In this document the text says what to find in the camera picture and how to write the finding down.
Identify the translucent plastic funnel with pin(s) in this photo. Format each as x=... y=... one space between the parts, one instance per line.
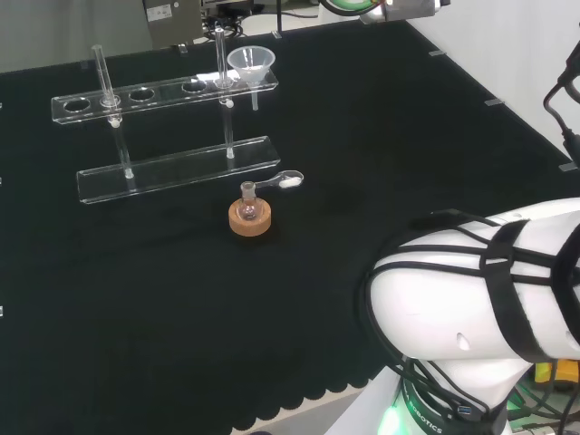
x=251 y=63

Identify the glass weighing funnel with powder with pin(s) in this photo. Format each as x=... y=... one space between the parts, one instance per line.
x=290 y=180

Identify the clear acrylic funnel stand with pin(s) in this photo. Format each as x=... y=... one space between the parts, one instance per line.
x=176 y=170

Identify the small glass round-bottom flask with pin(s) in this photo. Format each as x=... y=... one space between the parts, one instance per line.
x=248 y=206

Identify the black bench cloth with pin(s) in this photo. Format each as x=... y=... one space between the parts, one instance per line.
x=181 y=317

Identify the black tripod pole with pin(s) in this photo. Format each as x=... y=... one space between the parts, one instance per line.
x=279 y=16

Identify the grey metal cabinet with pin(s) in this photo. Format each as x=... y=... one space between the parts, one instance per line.
x=172 y=22

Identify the yellow stop button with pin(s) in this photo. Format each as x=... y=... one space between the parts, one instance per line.
x=564 y=371

